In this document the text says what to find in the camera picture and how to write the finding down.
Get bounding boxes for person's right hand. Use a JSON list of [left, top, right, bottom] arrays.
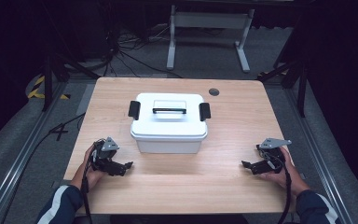
[[259, 146, 307, 194]]

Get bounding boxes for person's left hand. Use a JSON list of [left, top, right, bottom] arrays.
[[74, 144, 107, 189]]

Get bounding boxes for long black floor cable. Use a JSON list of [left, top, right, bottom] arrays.
[[0, 112, 87, 224]]

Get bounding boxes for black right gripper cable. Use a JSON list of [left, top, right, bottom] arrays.
[[260, 148, 293, 224]]

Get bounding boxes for aluminium floor rail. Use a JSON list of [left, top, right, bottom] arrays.
[[0, 81, 69, 224], [283, 87, 357, 224]]

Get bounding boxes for yellow black hazard tape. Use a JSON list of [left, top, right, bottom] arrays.
[[27, 75, 72, 101]]

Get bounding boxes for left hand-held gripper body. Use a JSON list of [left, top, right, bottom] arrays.
[[89, 136, 127, 177]]

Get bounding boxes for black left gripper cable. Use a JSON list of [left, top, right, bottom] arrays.
[[80, 146, 98, 224]]

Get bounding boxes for white metal stand frame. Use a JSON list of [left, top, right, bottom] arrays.
[[166, 4, 255, 74]]

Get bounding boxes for black tape floor mark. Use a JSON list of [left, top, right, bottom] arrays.
[[48, 122, 70, 142]]

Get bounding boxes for black tripod stand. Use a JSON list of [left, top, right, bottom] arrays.
[[40, 50, 101, 112], [256, 59, 310, 119]]

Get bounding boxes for white plastic storage box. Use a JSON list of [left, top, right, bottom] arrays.
[[134, 133, 203, 155]]

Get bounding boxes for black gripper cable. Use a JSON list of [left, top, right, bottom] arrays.
[[260, 148, 293, 224], [80, 146, 98, 224]]

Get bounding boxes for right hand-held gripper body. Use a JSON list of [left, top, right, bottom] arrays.
[[255, 137, 293, 175]]

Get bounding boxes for bundle of black floor cables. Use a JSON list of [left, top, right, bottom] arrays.
[[103, 22, 185, 79]]

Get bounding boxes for white box lid black latches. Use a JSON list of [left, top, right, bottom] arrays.
[[128, 91, 212, 142]]

